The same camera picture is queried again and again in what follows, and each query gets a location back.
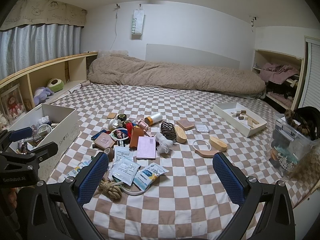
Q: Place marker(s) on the wooden blocks at right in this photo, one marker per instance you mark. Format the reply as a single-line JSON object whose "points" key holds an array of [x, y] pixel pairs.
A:
{"points": [[218, 143]]}

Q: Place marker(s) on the small wooden square block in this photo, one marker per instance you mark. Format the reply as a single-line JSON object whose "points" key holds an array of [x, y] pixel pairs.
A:
{"points": [[112, 115]]}

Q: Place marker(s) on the checkered bedsheet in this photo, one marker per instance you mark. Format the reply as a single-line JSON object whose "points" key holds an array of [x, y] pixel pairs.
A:
{"points": [[175, 205]]}

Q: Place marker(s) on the white fluffy scrunchie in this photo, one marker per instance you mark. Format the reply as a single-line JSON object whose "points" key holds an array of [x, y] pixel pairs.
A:
{"points": [[163, 143]]}

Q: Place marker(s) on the white blue printed packet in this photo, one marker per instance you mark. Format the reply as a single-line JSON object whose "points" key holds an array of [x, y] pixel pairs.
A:
{"points": [[125, 172]]}

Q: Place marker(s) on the hanging white paper bag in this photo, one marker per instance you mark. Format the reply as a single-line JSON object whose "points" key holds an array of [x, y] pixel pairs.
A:
{"points": [[138, 22]]}

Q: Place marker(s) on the black round hair accessory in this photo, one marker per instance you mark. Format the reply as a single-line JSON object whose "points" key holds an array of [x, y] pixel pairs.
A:
{"points": [[308, 120]]}

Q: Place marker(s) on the wooden bedside shelf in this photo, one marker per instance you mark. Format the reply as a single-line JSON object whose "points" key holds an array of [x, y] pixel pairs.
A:
{"points": [[75, 67]]}

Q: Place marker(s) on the curved wooden piece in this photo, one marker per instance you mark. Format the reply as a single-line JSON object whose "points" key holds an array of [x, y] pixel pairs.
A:
{"points": [[206, 153]]}

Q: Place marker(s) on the clear plastic bin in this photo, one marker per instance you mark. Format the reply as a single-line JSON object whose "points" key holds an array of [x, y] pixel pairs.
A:
{"points": [[287, 140]]}

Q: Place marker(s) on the clear acrylic square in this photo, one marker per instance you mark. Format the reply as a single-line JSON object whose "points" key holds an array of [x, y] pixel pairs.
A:
{"points": [[202, 127]]}

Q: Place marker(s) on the dark clothes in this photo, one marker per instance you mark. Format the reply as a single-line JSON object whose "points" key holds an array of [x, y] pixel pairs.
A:
{"points": [[280, 90]]}

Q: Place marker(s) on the doll in clear box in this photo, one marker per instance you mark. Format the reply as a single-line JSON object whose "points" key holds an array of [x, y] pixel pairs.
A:
{"points": [[12, 105]]}

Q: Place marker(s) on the purple plush toy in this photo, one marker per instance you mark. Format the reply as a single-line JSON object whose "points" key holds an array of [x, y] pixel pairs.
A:
{"points": [[42, 95]]}

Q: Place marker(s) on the beige duvet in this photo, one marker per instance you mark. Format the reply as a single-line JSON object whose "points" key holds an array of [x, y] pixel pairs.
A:
{"points": [[175, 75]]}

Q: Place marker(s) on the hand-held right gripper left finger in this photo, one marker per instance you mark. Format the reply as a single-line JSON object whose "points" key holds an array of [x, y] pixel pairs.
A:
{"points": [[92, 177]]}

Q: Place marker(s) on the white shoe box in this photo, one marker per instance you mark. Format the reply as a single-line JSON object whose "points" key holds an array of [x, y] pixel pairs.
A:
{"points": [[67, 130]]}

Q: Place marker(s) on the white louvred door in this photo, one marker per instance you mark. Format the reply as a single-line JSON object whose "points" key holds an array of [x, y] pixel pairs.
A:
{"points": [[312, 75]]}

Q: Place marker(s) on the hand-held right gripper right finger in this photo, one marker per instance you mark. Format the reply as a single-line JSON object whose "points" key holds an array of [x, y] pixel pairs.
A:
{"points": [[228, 180]]}

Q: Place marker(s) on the beige printed valance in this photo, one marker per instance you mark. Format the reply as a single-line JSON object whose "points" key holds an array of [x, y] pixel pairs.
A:
{"points": [[37, 12]]}

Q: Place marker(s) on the blue yellow packet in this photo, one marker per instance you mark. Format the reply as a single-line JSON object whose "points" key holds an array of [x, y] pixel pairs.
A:
{"points": [[148, 177]]}

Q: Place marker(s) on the black tape roll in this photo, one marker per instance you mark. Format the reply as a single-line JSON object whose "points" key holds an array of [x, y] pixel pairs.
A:
{"points": [[127, 124], [122, 117]]}

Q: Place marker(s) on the grey-blue curtain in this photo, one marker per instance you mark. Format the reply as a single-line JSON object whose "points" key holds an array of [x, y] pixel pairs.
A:
{"points": [[37, 45]]}

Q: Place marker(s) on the pink clothes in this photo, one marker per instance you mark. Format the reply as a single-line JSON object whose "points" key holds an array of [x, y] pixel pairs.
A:
{"points": [[275, 72]]}

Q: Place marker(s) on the green avocado plush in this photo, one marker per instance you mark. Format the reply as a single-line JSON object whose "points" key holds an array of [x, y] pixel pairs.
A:
{"points": [[55, 85]]}

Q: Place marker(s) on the white tray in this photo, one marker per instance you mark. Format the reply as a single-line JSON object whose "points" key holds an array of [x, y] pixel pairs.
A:
{"points": [[230, 122]]}

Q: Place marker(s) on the white headboard panel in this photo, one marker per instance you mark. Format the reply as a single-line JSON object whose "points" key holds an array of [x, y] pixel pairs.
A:
{"points": [[192, 55]]}

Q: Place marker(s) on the wooden oval box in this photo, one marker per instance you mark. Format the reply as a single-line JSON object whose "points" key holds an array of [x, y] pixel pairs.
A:
{"points": [[180, 134]]}

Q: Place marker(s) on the group of wooden blocks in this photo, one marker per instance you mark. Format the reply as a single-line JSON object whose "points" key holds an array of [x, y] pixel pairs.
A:
{"points": [[241, 113]]}

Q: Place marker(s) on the leopard print scrunchie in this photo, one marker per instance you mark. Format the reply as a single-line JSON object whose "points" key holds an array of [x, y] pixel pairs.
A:
{"points": [[291, 120]]}

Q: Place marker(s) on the black red snack packet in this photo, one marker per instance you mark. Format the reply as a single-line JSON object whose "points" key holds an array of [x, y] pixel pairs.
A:
{"points": [[122, 135]]}

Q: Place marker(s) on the white roll with orange cap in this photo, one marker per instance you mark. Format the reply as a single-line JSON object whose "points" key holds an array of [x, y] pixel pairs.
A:
{"points": [[153, 119]]}

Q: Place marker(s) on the small pink device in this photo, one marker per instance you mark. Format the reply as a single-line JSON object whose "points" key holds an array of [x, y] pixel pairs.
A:
{"points": [[143, 125]]}

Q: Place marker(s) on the brown rectangular box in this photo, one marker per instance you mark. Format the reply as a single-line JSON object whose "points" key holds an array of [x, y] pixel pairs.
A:
{"points": [[185, 124]]}

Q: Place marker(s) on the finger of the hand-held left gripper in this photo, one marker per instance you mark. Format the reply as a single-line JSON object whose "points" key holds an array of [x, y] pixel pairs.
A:
{"points": [[21, 133], [42, 150]]}

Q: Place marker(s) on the small white bottle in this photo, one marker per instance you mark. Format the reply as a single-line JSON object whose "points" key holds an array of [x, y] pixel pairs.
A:
{"points": [[113, 124]]}

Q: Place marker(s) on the wooden wardrobe shelf unit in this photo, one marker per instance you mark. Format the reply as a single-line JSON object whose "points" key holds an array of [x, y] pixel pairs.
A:
{"points": [[300, 80]]}

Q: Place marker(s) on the brown bandage roll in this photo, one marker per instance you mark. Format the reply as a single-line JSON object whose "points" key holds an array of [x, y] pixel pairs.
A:
{"points": [[110, 153]]}

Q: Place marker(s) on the pink notebook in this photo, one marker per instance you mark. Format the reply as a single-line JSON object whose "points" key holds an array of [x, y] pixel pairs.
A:
{"points": [[146, 147]]}

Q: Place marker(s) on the pink-brown board with clear hook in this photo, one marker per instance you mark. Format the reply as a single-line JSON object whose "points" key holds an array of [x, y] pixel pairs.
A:
{"points": [[103, 141]]}

